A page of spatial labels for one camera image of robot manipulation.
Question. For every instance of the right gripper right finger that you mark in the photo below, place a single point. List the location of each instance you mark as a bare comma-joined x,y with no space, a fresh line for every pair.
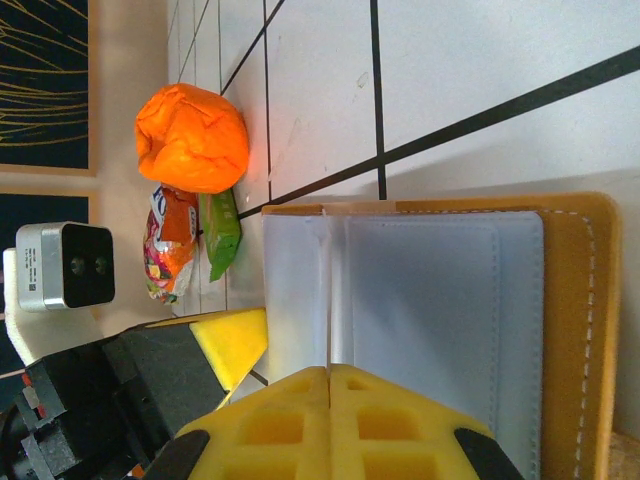
400,435

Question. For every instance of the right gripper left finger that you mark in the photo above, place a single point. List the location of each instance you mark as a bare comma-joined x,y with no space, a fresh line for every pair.
270,435

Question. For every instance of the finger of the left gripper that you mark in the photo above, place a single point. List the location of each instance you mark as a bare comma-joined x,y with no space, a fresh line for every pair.
200,365

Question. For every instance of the colourful candy bag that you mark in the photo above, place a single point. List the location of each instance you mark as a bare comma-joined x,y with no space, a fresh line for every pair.
170,240

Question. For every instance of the small green packet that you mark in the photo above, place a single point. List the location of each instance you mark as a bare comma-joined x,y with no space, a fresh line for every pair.
222,235

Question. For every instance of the crumpled orange wrapper ball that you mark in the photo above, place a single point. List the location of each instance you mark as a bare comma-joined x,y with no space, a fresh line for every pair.
192,137

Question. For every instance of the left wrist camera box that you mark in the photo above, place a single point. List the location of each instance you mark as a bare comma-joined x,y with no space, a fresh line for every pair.
70,265

